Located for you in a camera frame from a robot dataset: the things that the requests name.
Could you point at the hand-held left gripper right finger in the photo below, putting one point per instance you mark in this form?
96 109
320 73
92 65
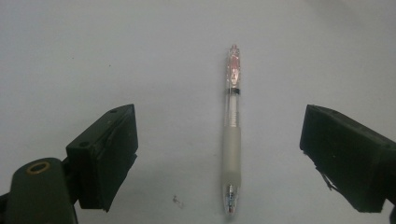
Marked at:
345 155

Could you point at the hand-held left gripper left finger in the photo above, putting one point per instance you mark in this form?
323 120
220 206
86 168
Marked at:
104 158

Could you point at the clear pen with red clip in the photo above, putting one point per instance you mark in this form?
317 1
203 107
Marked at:
232 140

